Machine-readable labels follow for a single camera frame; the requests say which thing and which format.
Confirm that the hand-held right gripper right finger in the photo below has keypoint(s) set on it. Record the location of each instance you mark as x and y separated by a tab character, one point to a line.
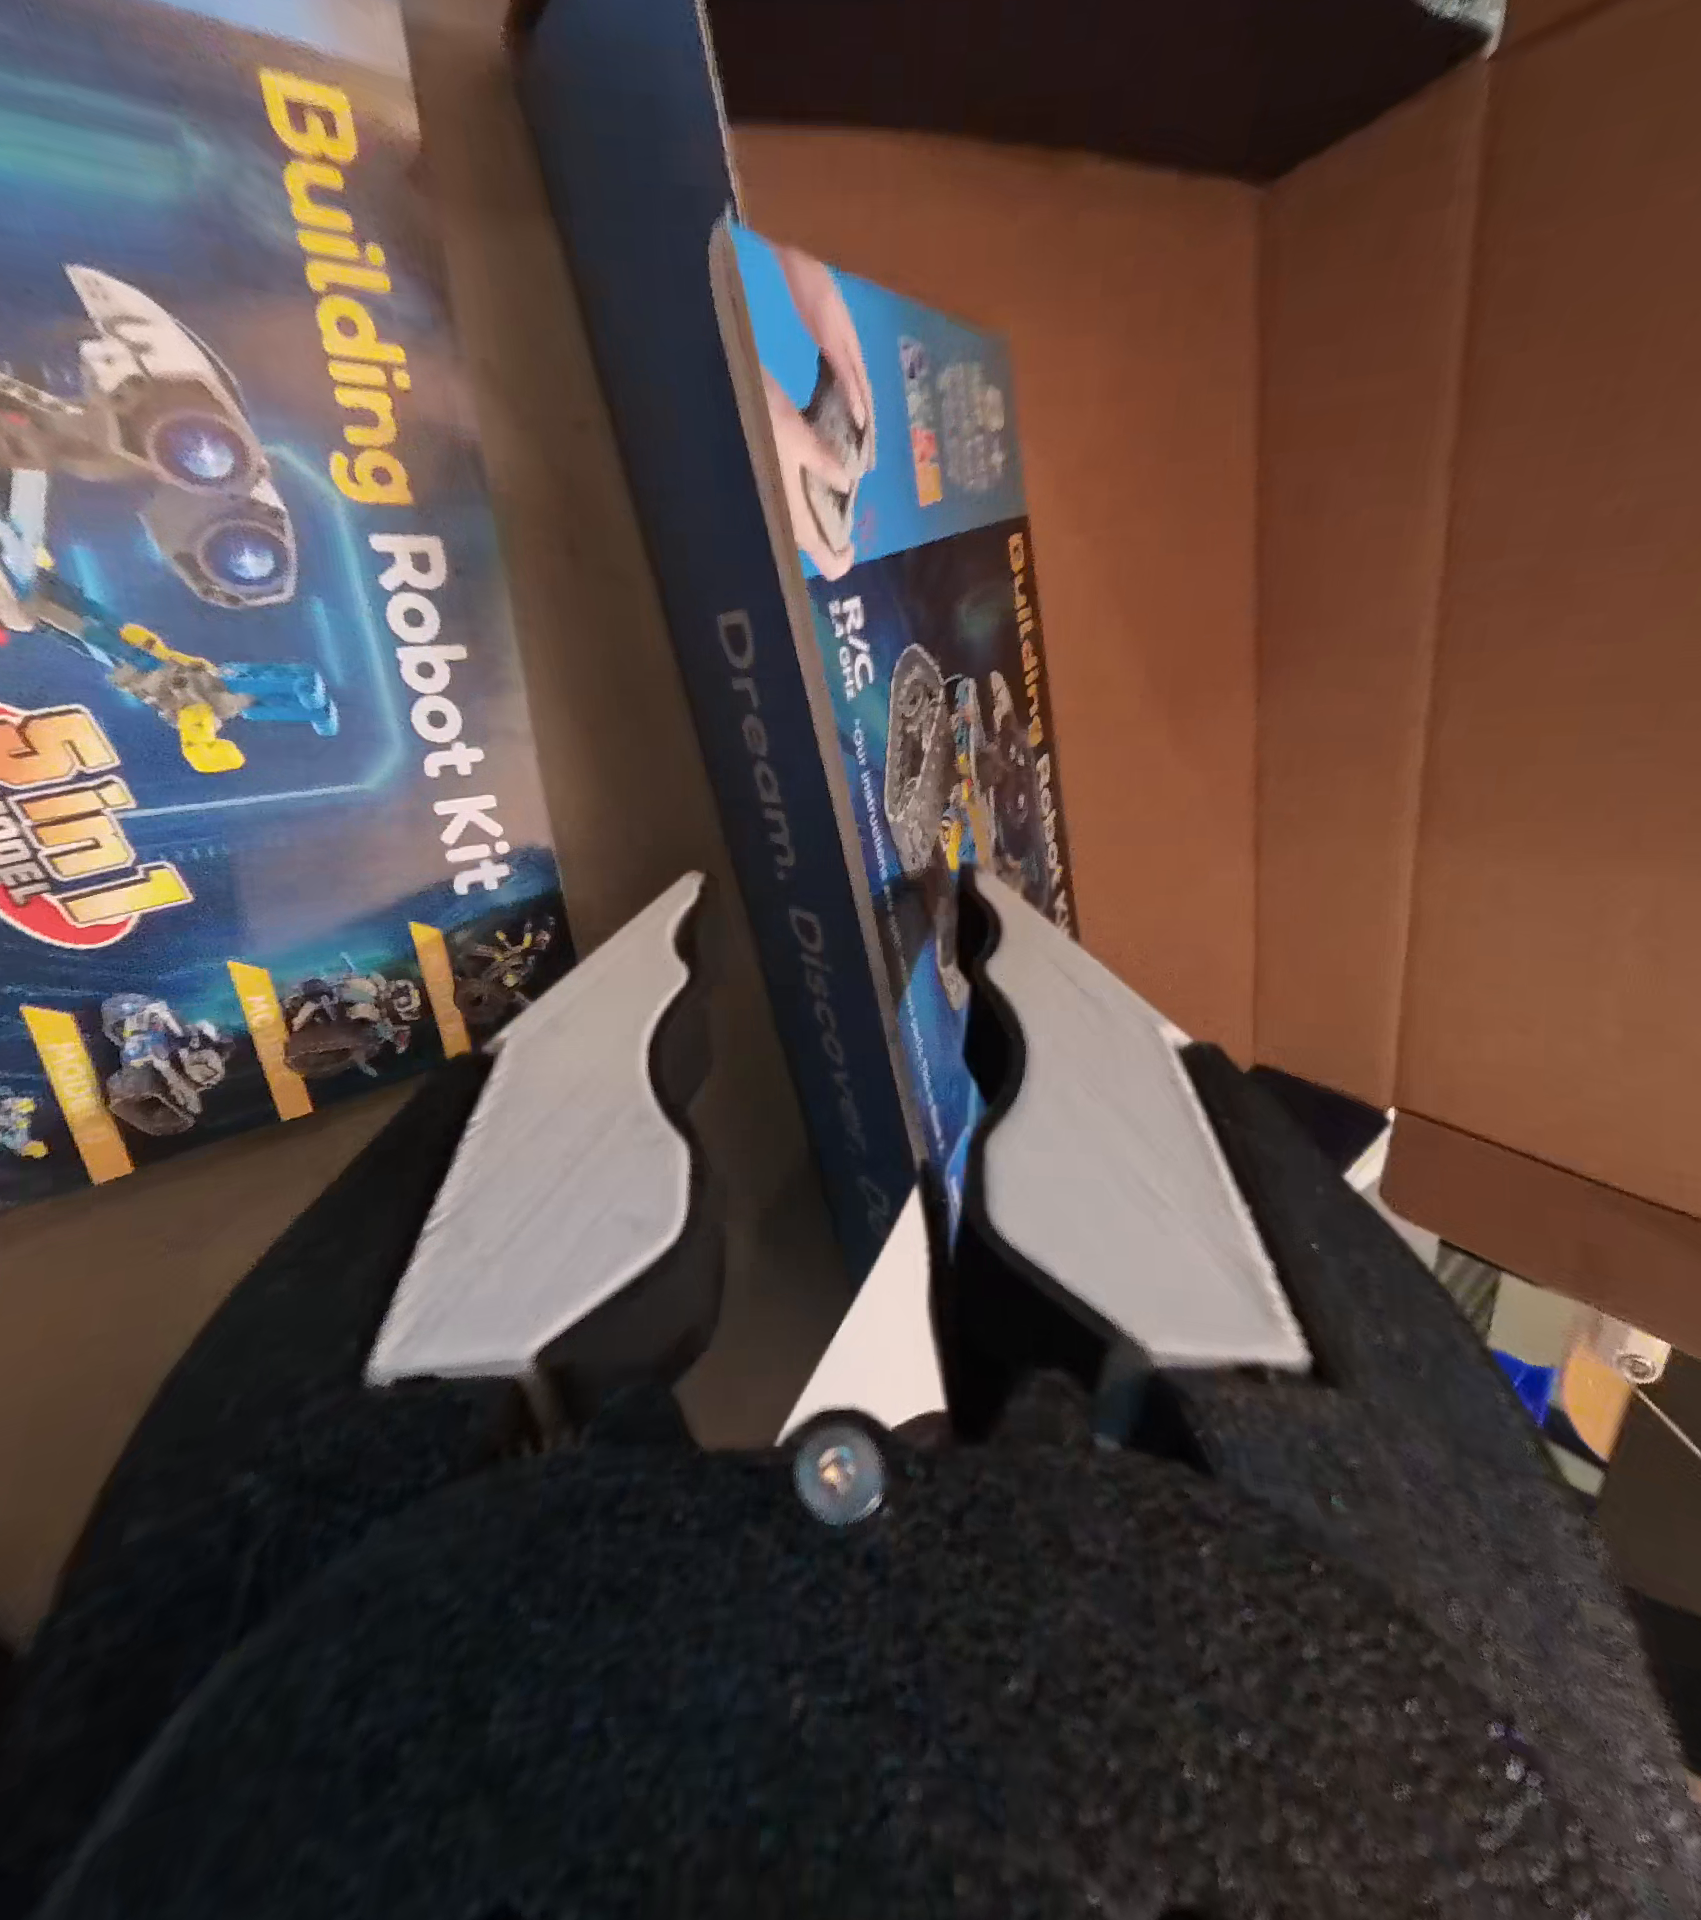
1134	1187

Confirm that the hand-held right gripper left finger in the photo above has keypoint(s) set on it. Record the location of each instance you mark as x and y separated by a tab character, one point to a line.
548	1187

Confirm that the small blue leaflet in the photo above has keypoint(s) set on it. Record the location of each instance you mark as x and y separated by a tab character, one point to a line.
909	603

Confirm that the large blue instruction booklet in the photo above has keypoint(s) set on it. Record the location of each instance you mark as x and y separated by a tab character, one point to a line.
190	603

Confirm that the blue robot kit box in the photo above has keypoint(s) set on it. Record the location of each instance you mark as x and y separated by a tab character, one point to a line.
1539	603

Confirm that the white desk stand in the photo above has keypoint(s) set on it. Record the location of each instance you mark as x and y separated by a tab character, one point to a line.
1592	1380

